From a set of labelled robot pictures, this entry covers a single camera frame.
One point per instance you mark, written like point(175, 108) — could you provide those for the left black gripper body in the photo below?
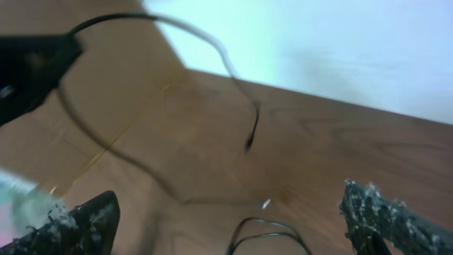
point(31, 67)

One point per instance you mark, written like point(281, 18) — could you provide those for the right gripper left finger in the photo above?
point(89, 228)

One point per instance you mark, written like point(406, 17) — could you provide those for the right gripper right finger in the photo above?
point(372, 220)

